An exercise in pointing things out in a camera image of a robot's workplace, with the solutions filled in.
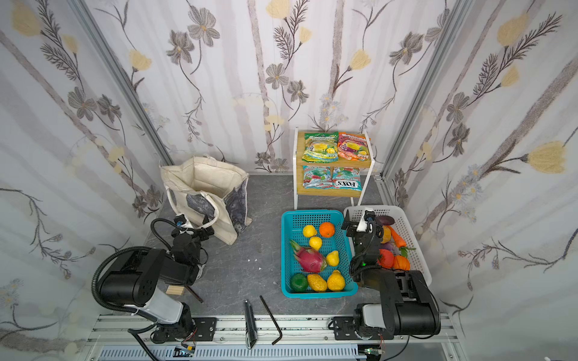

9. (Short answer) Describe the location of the green round fruit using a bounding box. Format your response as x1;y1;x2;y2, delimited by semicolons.
290;273;309;293

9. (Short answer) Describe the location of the black cylindrical tool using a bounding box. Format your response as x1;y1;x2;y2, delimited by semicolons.
243;299;257;350

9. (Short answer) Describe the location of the orange Fox's fruits candy bag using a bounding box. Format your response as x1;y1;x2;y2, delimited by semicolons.
337;132;370;161

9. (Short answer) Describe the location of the small orange pumpkin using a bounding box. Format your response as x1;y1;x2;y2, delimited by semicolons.
393;255;411;271

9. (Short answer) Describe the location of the white plastic basket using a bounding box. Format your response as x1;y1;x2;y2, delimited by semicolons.
343;205;432;286

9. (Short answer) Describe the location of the yellow bell pepper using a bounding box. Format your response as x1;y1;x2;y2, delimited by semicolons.
381;226;392;244

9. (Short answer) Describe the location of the pink dragon fruit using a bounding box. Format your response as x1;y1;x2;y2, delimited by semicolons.
290;240;328;273

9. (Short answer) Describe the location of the red tomato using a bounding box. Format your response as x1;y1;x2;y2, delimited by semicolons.
378;249;395;269

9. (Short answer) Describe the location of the teal Fox's candy bag right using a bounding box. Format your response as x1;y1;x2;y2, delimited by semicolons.
332;167;363;191

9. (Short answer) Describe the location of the green candy bag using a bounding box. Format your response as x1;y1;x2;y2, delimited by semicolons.
302;132;339;163

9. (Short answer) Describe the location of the teal plastic basket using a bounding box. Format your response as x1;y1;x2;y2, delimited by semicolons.
281;210;358;299

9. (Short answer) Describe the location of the orange carrot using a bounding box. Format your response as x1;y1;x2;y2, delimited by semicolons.
390;226;407;248

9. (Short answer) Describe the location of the orange fruit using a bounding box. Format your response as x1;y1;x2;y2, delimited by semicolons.
319;222;336;239

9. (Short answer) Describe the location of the purple eggplant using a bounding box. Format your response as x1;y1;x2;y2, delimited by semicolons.
376;215;395;226

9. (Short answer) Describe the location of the teal candy bag left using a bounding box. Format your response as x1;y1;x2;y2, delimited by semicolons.
303;165;333;189

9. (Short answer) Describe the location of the dark thin stick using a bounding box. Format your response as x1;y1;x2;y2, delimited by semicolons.
185;285;204;304

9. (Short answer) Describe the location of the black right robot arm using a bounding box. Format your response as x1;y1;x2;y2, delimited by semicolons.
329;207;441;341

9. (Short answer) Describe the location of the yellow bumpy mango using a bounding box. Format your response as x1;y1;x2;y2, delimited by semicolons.
306;273;328;293

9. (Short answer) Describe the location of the white wooden two-tier shelf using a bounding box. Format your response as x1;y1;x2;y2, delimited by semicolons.
292;127;376;210

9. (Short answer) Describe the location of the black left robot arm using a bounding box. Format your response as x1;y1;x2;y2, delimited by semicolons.
90;215;215;344

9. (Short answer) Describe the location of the small yellow lemon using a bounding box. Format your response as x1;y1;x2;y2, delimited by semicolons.
303;225;318;239

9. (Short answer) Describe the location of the small wooden block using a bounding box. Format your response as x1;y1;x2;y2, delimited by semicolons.
166;285;185;296

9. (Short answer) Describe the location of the black hex key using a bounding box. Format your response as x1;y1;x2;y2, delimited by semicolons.
259;295;283;346

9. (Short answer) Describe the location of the large yellow citron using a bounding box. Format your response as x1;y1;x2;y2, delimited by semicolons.
327;270;346;292

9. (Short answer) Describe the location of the beige canvas tote bag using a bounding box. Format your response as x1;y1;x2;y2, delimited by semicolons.
160;156;252;245

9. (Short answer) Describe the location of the yellow pear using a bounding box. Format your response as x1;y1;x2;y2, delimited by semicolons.
326;251;340;267

